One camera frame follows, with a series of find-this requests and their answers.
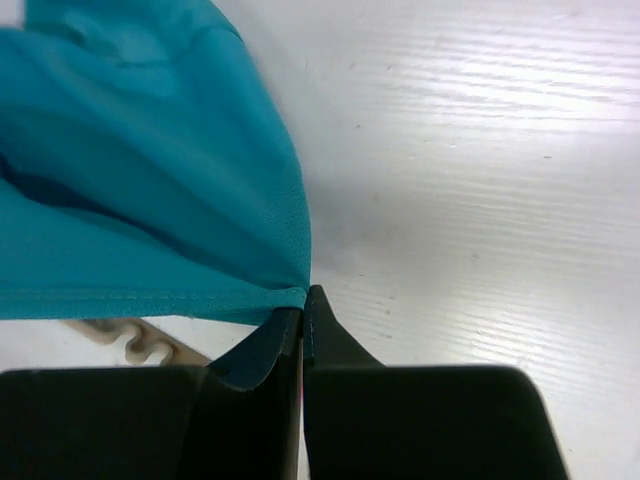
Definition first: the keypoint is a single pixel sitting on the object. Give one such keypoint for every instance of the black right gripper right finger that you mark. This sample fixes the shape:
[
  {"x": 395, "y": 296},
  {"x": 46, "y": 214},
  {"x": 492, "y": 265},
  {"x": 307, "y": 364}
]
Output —
[{"x": 367, "y": 420}]

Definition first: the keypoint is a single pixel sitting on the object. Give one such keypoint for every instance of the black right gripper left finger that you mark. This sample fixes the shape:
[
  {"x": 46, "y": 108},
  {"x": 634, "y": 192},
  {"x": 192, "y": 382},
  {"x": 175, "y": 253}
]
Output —
[{"x": 236, "y": 417}]

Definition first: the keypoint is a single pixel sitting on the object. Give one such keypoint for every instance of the beige wooden hanger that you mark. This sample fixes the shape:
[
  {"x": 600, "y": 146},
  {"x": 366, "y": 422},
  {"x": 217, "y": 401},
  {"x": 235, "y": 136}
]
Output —
[{"x": 141, "y": 341}]

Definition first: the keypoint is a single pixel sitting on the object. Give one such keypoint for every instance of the teal t shirt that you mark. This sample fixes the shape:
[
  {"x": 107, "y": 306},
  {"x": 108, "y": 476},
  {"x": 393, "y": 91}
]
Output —
[{"x": 145, "y": 170}]

